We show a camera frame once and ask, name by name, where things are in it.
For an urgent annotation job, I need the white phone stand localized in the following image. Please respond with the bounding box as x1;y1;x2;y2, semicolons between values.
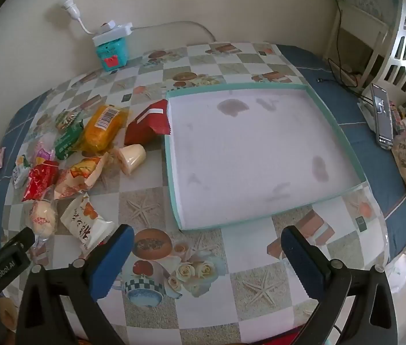
357;96;377;132

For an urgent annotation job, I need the white power cable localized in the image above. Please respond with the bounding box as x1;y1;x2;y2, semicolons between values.
131;21;217;42

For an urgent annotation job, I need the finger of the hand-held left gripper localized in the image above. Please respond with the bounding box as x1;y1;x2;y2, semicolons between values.
0;226;35;256

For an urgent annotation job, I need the round bun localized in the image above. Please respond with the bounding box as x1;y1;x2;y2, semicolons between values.
30;199;58;249

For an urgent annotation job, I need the white wall plug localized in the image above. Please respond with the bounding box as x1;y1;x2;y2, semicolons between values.
60;0;94;35

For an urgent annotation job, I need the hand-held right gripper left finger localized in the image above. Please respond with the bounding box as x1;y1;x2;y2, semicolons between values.
15;224;135;345

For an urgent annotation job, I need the teal toy box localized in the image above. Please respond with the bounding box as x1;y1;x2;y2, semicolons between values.
94;38;129;72

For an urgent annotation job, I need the black cable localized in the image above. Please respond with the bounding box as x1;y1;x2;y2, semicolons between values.
327;0;369;98

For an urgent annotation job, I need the bright red snack packet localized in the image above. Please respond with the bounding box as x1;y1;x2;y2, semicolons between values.
21;161;60;202

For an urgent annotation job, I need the orange and white snack packet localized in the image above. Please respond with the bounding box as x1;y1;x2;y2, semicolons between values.
53;152;110;200

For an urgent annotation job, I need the white box lid teal rim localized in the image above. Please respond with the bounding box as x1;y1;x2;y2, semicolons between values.
165;82;368;231

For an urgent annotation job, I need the white snack packet orange print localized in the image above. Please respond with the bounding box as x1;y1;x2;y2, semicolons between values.
60;192;115;254

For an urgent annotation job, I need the dark green snack packet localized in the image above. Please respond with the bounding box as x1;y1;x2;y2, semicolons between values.
54;119;85;161

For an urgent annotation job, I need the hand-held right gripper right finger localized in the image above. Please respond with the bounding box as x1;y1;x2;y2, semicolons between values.
280;225;399;345

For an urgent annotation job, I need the cream jelly cup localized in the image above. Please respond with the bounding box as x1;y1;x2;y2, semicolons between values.
117;144;147;177

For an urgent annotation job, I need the white chair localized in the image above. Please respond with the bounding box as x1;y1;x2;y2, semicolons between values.
327;2;390;90

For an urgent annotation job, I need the black smartphone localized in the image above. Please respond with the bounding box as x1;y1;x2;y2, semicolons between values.
370;83;394;150

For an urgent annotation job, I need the white power strip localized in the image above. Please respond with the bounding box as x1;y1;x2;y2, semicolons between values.
92;21;134;46

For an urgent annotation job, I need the small green gold snack packet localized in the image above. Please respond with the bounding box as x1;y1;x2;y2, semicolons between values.
55;111;82;130

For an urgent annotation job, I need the dark red snack packet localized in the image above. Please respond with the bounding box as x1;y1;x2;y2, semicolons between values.
124;99;172;148

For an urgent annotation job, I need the pink candy packet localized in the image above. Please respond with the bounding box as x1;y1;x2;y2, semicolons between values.
35;140;56;163

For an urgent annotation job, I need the checkered printed tablecloth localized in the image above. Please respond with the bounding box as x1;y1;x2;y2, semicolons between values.
0;41;406;343

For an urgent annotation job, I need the small white green packet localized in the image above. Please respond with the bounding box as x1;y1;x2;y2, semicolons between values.
12;154;32;189

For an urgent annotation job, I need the orange yellow snack packet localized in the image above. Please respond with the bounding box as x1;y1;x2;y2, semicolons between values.
81;104;131;153

